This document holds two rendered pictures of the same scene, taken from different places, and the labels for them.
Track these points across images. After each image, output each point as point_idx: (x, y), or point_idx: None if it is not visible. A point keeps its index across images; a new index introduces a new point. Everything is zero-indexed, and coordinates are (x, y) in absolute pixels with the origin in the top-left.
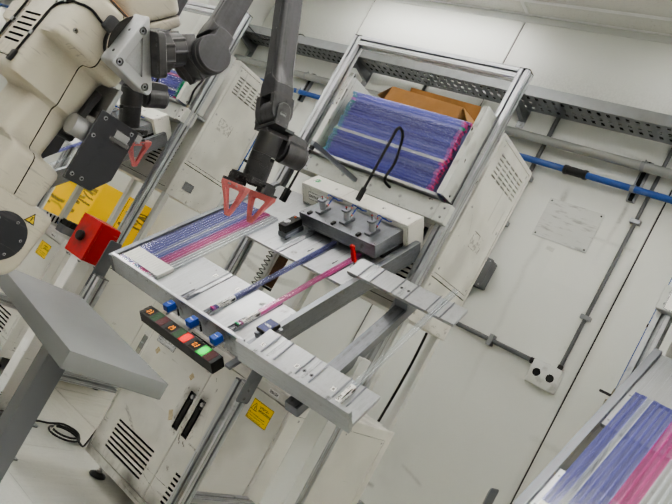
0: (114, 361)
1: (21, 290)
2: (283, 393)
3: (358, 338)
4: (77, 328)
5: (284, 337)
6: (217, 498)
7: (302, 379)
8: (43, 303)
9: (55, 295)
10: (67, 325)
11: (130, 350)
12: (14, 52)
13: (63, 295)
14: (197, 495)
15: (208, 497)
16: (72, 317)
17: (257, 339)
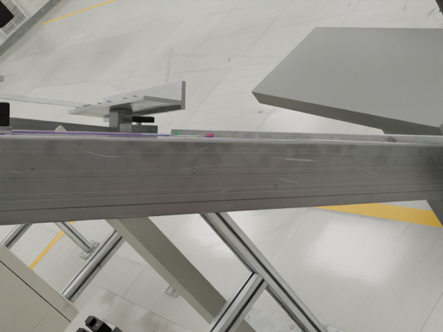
0: (292, 57)
1: (426, 28)
2: (114, 294)
3: (40, 120)
4: (343, 53)
5: None
6: (225, 306)
7: (132, 91)
8: (395, 40)
9: (424, 71)
10: (349, 45)
11: (297, 93)
12: None
13: (429, 87)
14: (245, 281)
15: (235, 294)
16: (365, 61)
17: (160, 97)
